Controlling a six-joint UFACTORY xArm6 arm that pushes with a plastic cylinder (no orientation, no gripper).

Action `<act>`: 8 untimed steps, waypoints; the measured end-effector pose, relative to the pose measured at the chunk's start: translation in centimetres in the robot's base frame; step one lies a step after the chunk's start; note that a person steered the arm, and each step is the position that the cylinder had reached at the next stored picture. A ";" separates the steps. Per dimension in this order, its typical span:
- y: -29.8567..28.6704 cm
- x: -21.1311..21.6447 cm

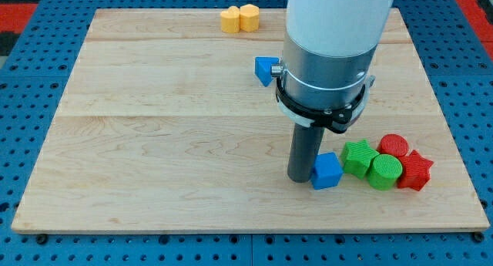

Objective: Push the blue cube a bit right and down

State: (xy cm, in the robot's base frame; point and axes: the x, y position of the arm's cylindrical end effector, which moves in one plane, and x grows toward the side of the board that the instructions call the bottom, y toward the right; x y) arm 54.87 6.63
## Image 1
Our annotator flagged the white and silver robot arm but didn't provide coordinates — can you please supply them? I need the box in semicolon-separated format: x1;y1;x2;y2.
282;0;394;110

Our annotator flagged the yellow heart block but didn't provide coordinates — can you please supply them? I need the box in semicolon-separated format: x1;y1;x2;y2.
220;5;240;34

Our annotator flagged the green cylinder block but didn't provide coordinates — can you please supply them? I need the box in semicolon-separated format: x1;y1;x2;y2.
367;154;403;190

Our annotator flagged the blue cube block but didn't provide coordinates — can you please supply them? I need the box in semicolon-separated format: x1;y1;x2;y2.
310;152;343;190

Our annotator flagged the yellow hexagon block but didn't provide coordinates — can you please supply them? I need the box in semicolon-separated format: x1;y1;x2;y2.
240;4;260;32

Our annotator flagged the red star block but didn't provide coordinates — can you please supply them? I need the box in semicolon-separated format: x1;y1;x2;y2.
397;150;434;191

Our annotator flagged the wooden board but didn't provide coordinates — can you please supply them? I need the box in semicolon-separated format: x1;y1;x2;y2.
12;9;489;234

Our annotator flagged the blue triangular block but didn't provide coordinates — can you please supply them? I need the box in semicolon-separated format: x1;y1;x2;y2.
254;56;280;87

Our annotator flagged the red cylinder block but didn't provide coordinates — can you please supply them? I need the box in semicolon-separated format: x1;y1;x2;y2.
377;133;409;157

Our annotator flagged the black and white clamp ring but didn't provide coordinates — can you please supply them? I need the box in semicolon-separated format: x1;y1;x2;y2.
270;58;377;135

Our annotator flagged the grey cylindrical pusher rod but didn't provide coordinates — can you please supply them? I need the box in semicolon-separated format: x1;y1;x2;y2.
287;124;324;183

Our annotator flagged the green star block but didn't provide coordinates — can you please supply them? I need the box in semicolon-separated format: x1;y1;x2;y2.
340;140;380;180

